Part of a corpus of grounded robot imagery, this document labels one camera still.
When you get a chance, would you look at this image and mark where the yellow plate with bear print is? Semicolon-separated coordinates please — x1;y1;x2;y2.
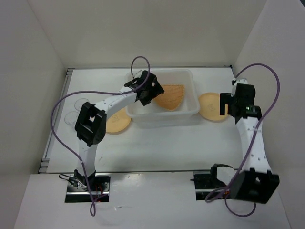
198;92;229;122

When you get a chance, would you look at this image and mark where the woven bamboo triangular tray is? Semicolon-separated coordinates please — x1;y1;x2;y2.
152;84;185;111

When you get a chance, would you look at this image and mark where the translucent white plastic bin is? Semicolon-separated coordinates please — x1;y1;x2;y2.
125;69;200;128

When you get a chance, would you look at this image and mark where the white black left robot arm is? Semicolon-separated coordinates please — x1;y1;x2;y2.
74;71;164;191

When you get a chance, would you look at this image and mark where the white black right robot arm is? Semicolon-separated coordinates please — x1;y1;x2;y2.
220;80;279;204

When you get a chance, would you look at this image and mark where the clear glass cup rear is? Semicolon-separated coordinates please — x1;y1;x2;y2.
74;98;89;112

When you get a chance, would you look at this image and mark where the clear glass cup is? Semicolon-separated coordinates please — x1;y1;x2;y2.
64;111;79;126
74;98;89;112

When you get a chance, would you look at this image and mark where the clear glass cup front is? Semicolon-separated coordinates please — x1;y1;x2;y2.
64;111;79;126

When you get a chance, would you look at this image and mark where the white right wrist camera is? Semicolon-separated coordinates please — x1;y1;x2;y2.
232;78;248;86

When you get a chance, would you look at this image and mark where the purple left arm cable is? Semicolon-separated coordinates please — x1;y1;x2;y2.
51;56;151;217

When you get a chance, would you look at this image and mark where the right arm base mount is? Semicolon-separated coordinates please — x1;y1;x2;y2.
191;170;225;201

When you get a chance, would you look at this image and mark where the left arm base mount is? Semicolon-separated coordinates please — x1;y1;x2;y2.
59;174;112;203

